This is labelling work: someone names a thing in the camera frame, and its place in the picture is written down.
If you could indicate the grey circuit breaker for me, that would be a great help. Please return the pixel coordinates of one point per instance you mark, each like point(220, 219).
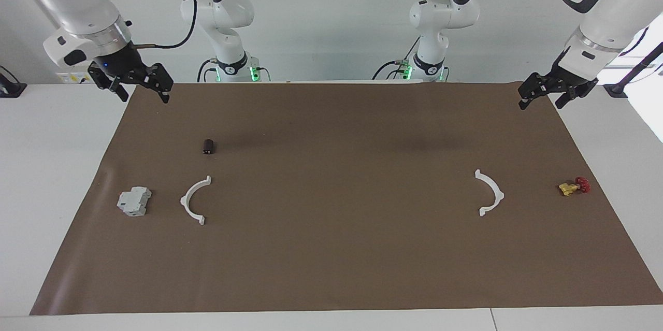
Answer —
point(133, 202)

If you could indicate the brown table mat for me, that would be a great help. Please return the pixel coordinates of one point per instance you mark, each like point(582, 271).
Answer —
point(336, 248)

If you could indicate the dark brown small cylinder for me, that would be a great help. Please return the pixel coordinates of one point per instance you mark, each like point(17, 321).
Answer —
point(209, 146)

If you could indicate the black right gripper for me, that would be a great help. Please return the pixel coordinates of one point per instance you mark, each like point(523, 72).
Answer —
point(121, 67)

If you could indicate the black table clamp mount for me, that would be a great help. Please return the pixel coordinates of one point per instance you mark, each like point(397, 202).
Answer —
point(10, 90)

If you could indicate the white wall socket strip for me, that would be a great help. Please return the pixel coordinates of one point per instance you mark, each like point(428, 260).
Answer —
point(72, 78)

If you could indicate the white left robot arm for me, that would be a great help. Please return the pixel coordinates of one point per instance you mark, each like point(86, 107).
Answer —
point(606, 30)

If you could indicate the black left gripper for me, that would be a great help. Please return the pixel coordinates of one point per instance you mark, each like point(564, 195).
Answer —
point(570, 80)

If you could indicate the black stand with pole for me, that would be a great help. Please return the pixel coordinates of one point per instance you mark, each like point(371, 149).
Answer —
point(616, 90)

